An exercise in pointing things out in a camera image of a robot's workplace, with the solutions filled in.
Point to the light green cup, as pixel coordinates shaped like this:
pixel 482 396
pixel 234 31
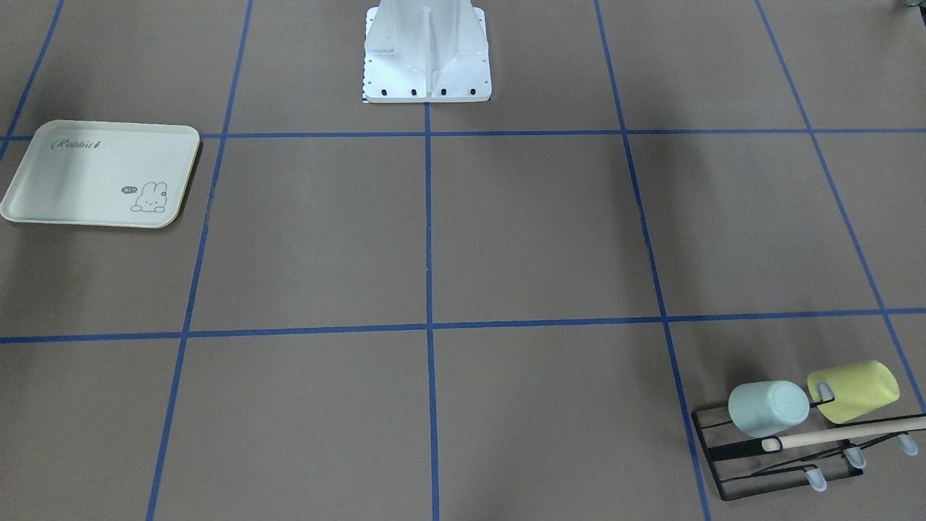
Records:
pixel 768 407

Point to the cream rabbit tray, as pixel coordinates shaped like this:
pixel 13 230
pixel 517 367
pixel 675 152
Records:
pixel 118 174

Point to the yellow cup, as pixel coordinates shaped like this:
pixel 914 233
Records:
pixel 848 391

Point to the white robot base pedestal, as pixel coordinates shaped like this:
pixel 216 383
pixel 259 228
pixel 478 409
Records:
pixel 426 52

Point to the black wire cup rack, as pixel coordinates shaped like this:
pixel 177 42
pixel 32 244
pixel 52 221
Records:
pixel 738 470

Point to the wooden rack handle rod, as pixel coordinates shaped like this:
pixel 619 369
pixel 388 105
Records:
pixel 877 428

